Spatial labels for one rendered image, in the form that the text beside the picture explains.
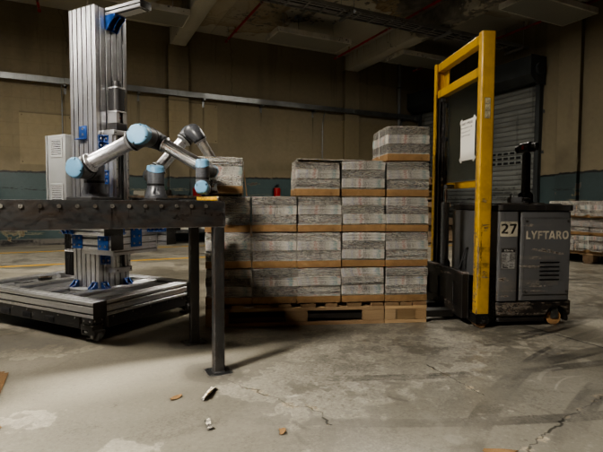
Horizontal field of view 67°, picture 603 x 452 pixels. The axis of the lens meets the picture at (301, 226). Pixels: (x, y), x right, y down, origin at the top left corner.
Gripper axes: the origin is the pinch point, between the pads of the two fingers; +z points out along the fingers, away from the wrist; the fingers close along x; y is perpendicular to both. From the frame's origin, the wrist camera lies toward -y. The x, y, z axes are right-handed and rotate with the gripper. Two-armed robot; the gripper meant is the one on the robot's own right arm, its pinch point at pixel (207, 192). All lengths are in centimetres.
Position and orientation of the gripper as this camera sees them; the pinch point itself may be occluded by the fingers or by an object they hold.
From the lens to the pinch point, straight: 288.5
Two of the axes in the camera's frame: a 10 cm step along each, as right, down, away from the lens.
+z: -1.0, -0.5, 9.9
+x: -9.9, 0.0, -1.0
